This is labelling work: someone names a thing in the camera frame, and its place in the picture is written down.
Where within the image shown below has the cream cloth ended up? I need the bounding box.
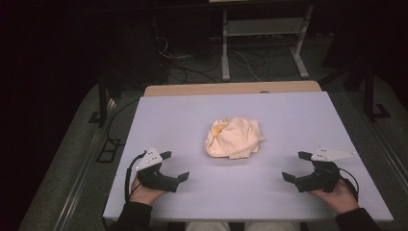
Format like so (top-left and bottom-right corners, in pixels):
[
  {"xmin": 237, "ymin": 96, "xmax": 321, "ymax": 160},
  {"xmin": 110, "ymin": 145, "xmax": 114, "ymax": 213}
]
[{"xmin": 204, "ymin": 115, "xmax": 266, "ymax": 161}]

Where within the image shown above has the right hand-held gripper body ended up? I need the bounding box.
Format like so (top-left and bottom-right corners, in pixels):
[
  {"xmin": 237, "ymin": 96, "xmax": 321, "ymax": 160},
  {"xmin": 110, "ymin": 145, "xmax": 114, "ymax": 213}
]
[{"xmin": 294, "ymin": 146, "xmax": 358, "ymax": 193}]

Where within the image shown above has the white metal stand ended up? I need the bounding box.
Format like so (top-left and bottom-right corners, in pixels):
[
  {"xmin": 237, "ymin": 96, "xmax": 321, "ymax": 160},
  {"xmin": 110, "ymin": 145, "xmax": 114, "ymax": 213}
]
[{"xmin": 220, "ymin": 4, "xmax": 316, "ymax": 82}]

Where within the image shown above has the person's right hand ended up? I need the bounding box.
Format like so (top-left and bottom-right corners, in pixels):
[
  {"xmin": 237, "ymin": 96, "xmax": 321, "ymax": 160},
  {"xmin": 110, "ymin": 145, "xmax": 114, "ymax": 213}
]
[{"xmin": 309, "ymin": 180, "xmax": 359, "ymax": 216}]

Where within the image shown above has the tangle of floor cables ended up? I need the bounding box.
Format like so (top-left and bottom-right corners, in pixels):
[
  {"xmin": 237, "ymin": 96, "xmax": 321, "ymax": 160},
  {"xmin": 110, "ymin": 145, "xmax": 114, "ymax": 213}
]
[{"xmin": 155, "ymin": 35, "xmax": 268, "ymax": 85}]

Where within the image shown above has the right hand-held gripper black cable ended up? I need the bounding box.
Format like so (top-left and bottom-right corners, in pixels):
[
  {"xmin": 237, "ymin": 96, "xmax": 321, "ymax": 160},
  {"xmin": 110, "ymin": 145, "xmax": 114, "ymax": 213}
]
[{"xmin": 338, "ymin": 167, "xmax": 361, "ymax": 203}]

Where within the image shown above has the hand-held gripper black cable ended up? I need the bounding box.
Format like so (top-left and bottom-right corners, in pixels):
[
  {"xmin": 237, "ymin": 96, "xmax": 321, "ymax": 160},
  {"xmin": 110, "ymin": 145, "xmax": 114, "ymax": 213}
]
[
  {"xmin": 123, "ymin": 150, "xmax": 147, "ymax": 204},
  {"xmin": 338, "ymin": 167, "xmax": 361, "ymax": 203}
]

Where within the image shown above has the person's left hand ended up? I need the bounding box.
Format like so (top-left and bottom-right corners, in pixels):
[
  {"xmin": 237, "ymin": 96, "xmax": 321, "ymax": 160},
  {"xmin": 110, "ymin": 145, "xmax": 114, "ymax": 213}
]
[{"xmin": 129, "ymin": 175, "xmax": 168, "ymax": 207}]

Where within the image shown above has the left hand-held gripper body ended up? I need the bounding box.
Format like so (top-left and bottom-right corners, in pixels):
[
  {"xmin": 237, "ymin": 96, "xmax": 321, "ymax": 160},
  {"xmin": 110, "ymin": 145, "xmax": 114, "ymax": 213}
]
[{"xmin": 135, "ymin": 147, "xmax": 179, "ymax": 193}]

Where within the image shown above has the black floor cable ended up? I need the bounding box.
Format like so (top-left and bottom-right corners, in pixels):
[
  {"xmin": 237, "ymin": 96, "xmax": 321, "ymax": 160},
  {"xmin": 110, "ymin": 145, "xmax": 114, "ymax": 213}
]
[{"xmin": 105, "ymin": 97, "xmax": 141, "ymax": 146}]

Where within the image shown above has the left hand-held gripper black cable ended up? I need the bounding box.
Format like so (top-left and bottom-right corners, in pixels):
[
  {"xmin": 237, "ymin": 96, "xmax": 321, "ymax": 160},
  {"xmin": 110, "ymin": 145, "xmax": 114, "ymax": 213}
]
[{"xmin": 123, "ymin": 150, "xmax": 147, "ymax": 204}]

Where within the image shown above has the black metal stand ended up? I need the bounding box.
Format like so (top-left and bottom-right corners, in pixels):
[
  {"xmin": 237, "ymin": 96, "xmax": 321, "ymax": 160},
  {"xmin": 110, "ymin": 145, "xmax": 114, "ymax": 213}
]
[
  {"xmin": 320, "ymin": 59, "xmax": 393, "ymax": 122},
  {"xmin": 88, "ymin": 71, "xmax": 123, "ymax": 128}
]

